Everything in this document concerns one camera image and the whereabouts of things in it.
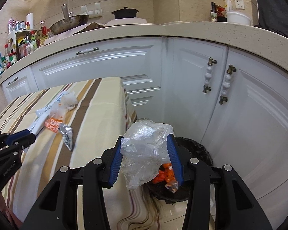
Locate white toothpaste box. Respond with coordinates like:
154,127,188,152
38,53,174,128
28,93,66,136

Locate orange plastic bag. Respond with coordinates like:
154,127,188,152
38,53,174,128
152,163,176,184

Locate clear plastic bag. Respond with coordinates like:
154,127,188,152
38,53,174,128
120,119,173,191

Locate silver foil wrapper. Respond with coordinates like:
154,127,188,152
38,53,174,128
59,123,73,152

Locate white bag with orange print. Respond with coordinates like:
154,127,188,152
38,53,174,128
44,90,78,133

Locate clear bag with orange print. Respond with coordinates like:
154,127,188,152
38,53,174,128
165,180,179,194

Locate black-lined trash bin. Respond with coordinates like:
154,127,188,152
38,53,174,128
143,136,214,205

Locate striped tablecloth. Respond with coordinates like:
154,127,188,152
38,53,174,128
0,77,161,229

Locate condiment rack with bottles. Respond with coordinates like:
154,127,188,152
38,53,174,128
2,18,38,69

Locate cooking oil bottle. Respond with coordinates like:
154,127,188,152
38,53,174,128
38,21,50,46

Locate paper towel roll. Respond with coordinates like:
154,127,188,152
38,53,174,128
26,12,34,30

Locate metal wok pan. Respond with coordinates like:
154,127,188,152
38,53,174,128
50,4,89,35

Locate pink stove cover cloth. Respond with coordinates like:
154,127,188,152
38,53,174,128
44,17,148,46

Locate black cooking pot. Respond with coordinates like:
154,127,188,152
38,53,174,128
111,7,139,19

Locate dark sauce bottle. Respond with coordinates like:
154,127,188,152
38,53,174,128
210,2,218,22

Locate white stacked bowls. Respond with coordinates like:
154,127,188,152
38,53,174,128
226,10,252,25

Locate dark grey hanging cloth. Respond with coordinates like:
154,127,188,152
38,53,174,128
252,0,288,44

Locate white drawer handle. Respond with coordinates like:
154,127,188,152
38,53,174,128
76,47,99,55

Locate left cabinet door handle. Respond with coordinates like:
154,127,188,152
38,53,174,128
203,57,217,94

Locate cabinet door handle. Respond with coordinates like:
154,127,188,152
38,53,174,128
203,57,217,94
219,64,237,105

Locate right cabinet door handle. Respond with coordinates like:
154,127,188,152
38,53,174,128
219,64,237,105

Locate white wall switch plate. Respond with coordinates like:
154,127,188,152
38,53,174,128
80,3,103,18

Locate wall power socket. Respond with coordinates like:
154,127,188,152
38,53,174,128
235,0,244,9

